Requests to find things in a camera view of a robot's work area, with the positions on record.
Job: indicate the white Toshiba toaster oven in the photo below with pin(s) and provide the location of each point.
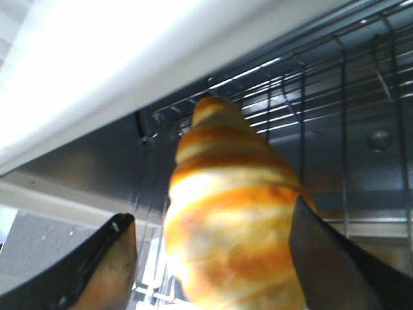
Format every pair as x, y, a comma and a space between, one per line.
76, 77

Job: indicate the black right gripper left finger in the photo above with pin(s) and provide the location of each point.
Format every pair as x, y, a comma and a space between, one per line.
98, 274

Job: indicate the yellow striped croissant bread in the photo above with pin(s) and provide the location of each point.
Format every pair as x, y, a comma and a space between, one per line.
232, 199

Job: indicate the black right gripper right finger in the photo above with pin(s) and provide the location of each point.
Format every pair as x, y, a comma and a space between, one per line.
335, 273

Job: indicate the metal wire oven rack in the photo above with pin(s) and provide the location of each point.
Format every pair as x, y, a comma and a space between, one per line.
335, 98

